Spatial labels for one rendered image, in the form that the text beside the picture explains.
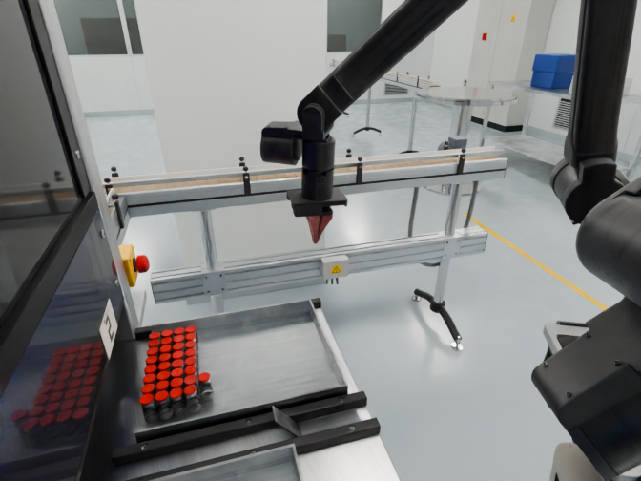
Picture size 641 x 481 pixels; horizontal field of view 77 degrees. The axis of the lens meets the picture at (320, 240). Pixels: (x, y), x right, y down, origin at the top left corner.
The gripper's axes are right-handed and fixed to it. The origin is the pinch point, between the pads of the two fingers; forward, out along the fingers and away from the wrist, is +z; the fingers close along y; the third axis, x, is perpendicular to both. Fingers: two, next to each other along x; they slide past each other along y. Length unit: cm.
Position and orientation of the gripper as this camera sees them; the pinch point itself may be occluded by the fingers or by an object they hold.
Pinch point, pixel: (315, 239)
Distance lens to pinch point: 78.3
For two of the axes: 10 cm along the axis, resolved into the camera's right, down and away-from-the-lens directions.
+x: 2.6, 4.7, -8.4
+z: -0.4, 8.8, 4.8
